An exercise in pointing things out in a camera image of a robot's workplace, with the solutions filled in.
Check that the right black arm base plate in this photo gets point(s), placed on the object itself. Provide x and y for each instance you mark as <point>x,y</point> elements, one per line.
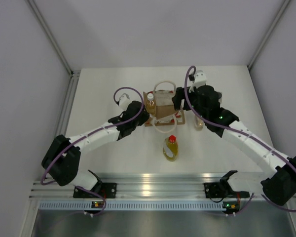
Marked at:
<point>215,191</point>

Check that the right aluminium frame post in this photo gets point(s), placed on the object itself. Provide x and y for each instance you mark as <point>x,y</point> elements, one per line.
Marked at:
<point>271,27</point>

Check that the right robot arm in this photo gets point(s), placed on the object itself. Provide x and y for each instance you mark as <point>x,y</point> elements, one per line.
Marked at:
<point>278,182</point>

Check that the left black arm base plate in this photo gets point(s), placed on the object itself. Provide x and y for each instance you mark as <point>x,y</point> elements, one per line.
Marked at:
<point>105,190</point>

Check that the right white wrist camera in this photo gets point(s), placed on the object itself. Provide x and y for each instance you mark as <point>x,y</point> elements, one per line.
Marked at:
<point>198,78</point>

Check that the aluminium frame post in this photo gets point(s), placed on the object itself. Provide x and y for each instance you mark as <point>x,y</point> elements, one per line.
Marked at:
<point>50,36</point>
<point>271,27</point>

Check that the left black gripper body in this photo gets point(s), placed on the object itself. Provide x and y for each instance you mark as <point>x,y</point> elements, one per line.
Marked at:
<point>144,118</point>

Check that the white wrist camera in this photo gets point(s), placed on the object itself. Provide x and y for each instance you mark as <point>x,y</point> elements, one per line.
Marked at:
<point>124,101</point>
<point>198,78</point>

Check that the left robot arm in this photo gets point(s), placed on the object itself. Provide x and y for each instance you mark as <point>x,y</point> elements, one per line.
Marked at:
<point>63,160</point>

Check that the white-capped yellow bottle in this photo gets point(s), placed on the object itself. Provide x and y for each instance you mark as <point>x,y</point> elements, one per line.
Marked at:
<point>198,123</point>
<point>150,104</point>

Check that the left aluminium frame post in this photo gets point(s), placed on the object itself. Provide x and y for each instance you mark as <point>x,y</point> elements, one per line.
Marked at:
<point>50,36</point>

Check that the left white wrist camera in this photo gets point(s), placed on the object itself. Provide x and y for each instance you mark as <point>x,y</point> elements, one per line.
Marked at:
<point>124,101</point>

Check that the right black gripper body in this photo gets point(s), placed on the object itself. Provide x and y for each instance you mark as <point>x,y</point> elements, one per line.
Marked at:
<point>192,97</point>

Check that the red-capped yellow bottle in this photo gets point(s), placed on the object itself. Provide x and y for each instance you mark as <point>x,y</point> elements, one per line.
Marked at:
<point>170,148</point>

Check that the burlap watermelon print canvas bag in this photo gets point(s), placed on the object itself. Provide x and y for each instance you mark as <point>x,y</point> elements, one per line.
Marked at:
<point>164,118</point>

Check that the aluminium mounting rail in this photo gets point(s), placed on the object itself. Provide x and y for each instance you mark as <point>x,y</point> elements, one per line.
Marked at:
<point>139,186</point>

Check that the white slotted cable duct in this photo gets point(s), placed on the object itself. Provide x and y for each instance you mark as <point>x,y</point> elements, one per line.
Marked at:
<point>136,205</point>

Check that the grey-capped clear bottle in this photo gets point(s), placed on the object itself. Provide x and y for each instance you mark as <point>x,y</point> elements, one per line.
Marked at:
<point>220,96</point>

